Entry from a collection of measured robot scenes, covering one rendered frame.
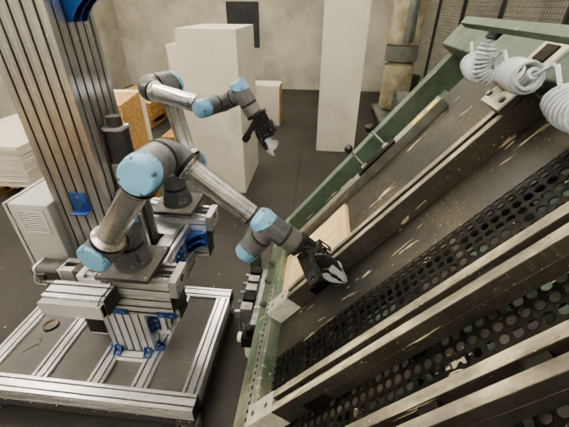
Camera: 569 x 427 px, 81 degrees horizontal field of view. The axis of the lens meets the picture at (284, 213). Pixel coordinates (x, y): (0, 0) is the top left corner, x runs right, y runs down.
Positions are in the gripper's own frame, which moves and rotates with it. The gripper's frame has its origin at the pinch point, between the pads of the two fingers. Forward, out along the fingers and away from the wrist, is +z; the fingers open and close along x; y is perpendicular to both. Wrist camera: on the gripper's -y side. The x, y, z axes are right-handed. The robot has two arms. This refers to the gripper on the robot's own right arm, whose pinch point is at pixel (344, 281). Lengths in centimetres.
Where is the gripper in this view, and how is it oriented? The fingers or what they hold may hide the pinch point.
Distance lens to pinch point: 111.2
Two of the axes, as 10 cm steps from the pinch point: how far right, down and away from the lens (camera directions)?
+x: -6.1, 6.4, 4.8
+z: 7.9, 5.6, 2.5
